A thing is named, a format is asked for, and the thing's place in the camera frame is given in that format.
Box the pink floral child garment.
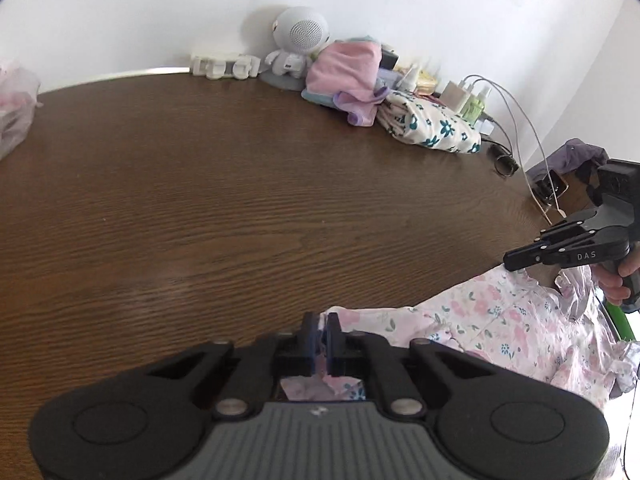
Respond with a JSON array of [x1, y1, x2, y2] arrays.
[[278, 263, 640, 411]]

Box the right hand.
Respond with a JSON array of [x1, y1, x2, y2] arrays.
[[591, 262, 639, 306]]

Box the black phone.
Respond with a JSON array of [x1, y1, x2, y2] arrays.
[[532, 169, 568, 206]]

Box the purple cloth on chair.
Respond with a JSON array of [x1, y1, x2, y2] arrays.
[[526, 138, 608, 182]]

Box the black watch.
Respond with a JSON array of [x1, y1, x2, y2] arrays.
[[487, 142, 520, 178]]

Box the green spray bottle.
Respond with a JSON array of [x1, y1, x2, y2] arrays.
[[462, 86, 492, 127]]

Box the white charger adapter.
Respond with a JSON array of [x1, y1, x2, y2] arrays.
[[439, 80, 470, 114]]

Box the white teal floral folded cloth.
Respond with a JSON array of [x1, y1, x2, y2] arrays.
[[376, 90, 482, 154]]

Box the pink purple folded cloth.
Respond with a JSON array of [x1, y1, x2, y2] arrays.
[[302, 38, 390, 127]]

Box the white round robot speaker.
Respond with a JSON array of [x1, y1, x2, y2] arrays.
[[259, 6, 330, 92]]

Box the crumpled plastic bag red print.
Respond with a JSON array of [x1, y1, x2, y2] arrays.
[[0, 61, 40, 158]]

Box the white letter ornament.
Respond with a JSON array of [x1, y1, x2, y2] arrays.
[[190, 54, 262, 80]]

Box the white charging cable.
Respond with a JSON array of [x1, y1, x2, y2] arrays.
[[470, 81, 551, 216], [462, 74, 566, 221]]

